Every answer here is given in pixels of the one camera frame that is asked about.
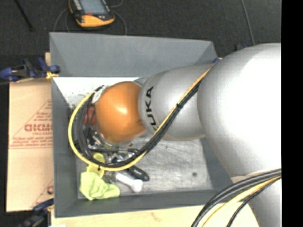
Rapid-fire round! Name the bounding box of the red-brown round object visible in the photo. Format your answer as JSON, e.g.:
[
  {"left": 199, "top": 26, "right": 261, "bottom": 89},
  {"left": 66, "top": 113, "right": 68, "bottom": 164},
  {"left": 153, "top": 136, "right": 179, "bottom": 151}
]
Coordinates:
[{"left": 82, "top": 106, "right": 98, "bottom": 126}]

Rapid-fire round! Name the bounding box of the yellow-green cloth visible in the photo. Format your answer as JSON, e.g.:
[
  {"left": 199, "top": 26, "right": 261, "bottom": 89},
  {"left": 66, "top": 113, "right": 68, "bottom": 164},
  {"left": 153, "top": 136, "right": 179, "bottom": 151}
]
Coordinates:
[{"left": 79, "top": 152, "right": 122, "bottom": 201}]

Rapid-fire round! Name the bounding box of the black oblong tool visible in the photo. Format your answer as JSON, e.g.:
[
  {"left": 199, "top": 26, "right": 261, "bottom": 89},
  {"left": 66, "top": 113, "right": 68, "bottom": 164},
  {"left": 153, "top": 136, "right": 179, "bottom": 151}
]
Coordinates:
[{"left": 126, "top": 166, "right": 150, "bottom": 182}]

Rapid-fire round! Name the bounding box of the white plastic bone-shaped object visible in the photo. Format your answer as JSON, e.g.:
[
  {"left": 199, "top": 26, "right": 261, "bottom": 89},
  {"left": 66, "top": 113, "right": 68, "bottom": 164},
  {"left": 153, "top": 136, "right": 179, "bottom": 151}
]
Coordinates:
[{"left": 115, "top": 172, "right": 144, "bottom": 193}]

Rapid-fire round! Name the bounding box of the brown cardboard board red print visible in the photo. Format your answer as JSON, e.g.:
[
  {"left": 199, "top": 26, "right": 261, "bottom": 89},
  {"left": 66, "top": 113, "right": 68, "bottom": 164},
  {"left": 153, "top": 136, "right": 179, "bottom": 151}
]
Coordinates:
[{"left": 5, "top": 52, "right": 55, "bottom": 213}]

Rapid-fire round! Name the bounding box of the grey metal bin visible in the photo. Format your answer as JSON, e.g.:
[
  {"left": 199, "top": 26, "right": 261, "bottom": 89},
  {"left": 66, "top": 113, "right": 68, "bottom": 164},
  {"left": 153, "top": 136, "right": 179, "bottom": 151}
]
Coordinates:
[{"left": 49, "top": 32, "right": 234, "bottom": 218}]

